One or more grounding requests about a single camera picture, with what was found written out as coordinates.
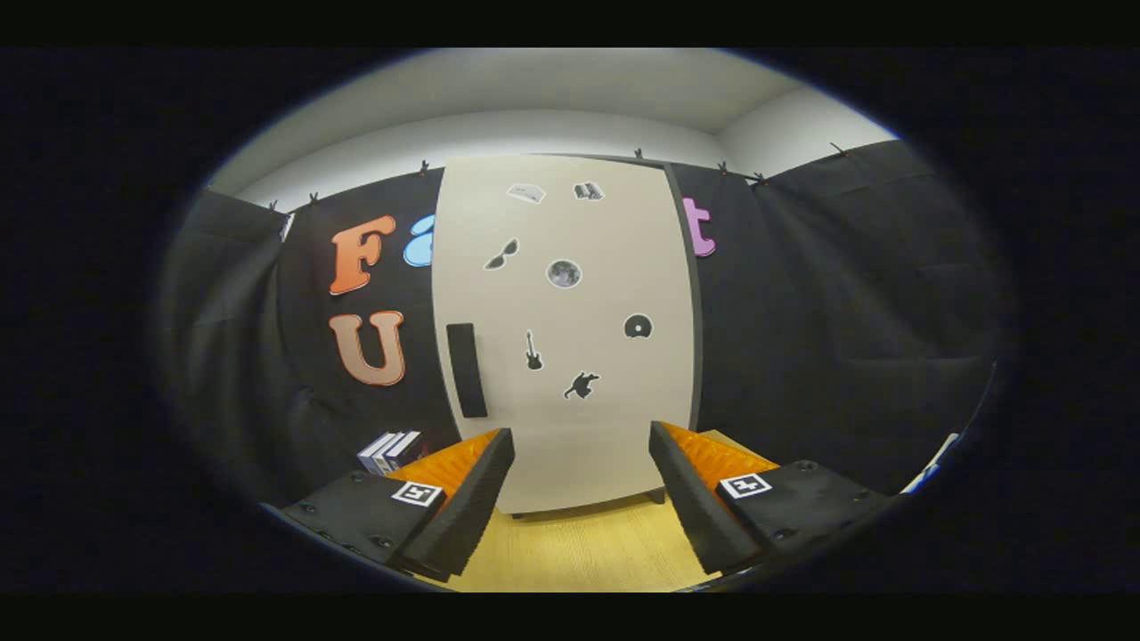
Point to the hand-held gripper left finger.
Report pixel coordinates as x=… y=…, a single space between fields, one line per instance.
x=463 y=507

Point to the black backdrop cloth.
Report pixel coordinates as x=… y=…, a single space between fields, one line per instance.
x=846 y=312

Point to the dark grey cabinet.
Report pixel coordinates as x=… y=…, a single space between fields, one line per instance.
x=698 y=374

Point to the white side table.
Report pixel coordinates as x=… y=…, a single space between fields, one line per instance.
x=926 y=472

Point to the beige cabinet door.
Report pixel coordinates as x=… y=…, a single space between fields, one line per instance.
x=570 y=445

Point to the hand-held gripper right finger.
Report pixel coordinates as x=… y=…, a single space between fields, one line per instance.
x=690 y=499

